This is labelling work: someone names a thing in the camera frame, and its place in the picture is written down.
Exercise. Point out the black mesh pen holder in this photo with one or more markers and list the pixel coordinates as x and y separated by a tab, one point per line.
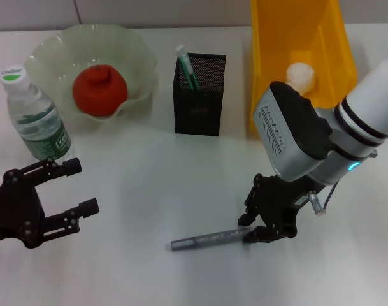
197	108

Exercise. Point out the red round fruit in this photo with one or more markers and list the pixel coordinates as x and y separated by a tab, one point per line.
98	92

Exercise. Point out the white paper ball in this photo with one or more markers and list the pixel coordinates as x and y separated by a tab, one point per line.
302	76

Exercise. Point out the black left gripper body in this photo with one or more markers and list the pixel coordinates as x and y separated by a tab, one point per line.
15	210

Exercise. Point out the yellow plastic bin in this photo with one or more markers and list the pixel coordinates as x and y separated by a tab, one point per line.
276	48

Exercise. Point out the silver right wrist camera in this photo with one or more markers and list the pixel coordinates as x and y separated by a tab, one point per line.
289	134

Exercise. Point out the clear water bottle green label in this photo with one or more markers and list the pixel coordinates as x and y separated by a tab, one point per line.
37	124

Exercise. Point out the pale green glass fruit plate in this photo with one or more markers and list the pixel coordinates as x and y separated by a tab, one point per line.
69	51

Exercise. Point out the green pen white tip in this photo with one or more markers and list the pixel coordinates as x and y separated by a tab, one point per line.
189	68

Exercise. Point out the grey glitter marker pen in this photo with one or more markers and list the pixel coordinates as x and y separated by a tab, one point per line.
206	240

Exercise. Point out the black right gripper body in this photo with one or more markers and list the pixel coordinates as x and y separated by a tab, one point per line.
283	201

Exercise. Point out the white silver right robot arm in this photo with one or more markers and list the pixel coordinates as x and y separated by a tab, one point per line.
362	127

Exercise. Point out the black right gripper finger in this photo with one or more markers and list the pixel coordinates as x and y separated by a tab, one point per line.
249	212
263	234

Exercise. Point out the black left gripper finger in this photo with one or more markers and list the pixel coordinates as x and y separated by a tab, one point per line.
87	207
66	167

